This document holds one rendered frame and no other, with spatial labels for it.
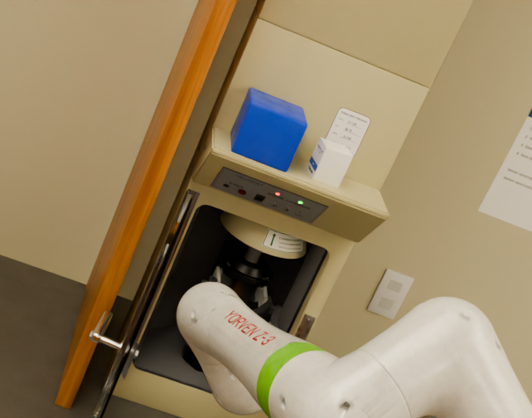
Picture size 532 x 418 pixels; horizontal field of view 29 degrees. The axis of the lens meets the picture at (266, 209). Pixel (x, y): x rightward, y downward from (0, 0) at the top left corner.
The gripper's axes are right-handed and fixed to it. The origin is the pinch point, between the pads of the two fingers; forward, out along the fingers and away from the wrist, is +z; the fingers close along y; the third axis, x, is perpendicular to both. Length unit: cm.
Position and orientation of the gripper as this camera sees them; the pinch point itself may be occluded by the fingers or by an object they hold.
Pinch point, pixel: (239, 286)
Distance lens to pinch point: 200.0
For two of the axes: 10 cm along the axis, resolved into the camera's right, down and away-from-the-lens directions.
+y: -9.2, -3.4, -1.8
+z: -0.5, -3.8, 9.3
